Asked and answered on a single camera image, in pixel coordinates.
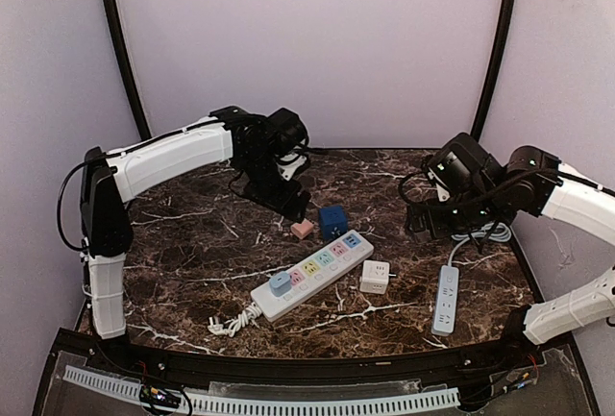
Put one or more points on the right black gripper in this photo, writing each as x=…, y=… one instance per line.
x=428, y=219

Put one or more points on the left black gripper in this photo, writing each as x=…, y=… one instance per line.
x=282, y=197

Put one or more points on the pink plug adapter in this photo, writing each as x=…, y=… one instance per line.
x=303, y=229

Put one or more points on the white multicolour power strip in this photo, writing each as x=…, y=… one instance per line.
x=314, y=273

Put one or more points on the light blue plug adapter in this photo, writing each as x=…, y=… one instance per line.
x=280, y=284

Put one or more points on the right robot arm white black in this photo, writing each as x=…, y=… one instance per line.
x=540, y=184

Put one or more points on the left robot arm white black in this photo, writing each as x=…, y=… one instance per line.
x=270, y=150

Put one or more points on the dark blue cube socket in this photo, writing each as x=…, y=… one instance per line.
x=333, y=222

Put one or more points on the white cube socket adapter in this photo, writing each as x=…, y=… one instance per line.
x=375, y=277

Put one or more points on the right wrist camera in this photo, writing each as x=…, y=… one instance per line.
x=462, y=166

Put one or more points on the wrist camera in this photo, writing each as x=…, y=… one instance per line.
x=287, y=130
x=462, y=166

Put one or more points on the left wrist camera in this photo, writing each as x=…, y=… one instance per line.
x=287, y=130

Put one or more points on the black front table rail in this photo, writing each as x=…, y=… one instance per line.
x=463, y=365

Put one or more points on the right black frame post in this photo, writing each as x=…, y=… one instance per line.
x=493, y=68

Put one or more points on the black frame post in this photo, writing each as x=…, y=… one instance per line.
x=493, y=68
x=125, y=68

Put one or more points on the left black frame post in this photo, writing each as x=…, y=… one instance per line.
x=125, y=68

